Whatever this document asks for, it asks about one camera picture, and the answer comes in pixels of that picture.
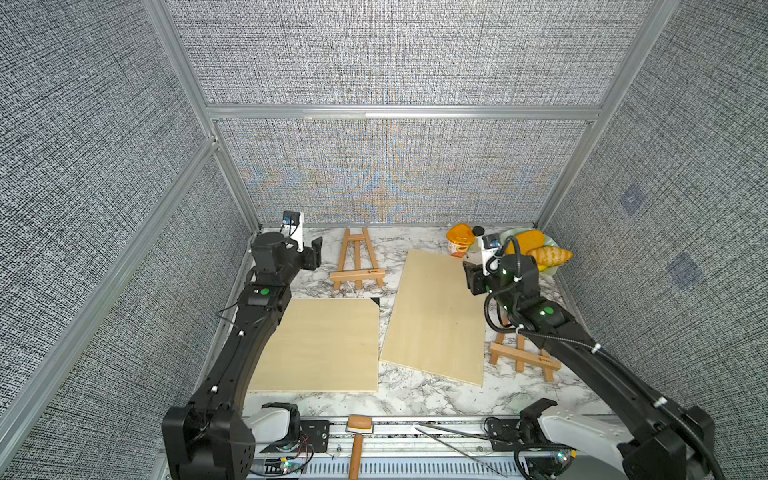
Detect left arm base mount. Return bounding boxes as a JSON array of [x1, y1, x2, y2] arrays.
[[257, 420, 331, 455]]

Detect wooden handled mallet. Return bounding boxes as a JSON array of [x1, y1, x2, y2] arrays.
[[346, 415, 374, 480]]

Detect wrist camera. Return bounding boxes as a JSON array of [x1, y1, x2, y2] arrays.
[[280, 210, 304, 252], [481, 233, 502, 276]]

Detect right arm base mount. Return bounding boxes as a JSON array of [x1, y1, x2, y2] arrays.
[[483, 416, 573, 479]]

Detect light wooden board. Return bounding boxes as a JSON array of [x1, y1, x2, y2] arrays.
[[380, 249, 486, 386], [247, 298, 380, 393]]

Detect metal tongs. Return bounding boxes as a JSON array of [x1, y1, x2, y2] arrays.
[[413, 423, 511, 478]]

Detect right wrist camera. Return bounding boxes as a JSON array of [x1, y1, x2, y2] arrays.
[[481, 233, 502, 276]]

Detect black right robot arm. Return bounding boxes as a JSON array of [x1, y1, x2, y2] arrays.
[[463, 234, 725, 479]]

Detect orange round bread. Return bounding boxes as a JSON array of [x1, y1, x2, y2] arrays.
[[515, 230, 546, 255]]

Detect light green plate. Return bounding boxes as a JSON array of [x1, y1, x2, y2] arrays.
[[500, 227, 560, 276]]

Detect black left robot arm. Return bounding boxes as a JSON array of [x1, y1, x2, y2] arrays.
[[161, 232, 323, 479]]

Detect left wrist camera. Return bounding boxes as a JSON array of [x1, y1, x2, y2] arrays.
[[280, 210, 304, 252]]

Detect yellow striped bread loaf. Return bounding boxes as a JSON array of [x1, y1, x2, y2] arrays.
[[528, 246, 573, 270]]

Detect orange lidded snack cup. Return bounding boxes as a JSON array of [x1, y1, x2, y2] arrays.
[[446, 223, 476, 258]]

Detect wooden easel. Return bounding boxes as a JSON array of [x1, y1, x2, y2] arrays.
[[329, 227, 386, 291], [488, 332, 562, 383]]

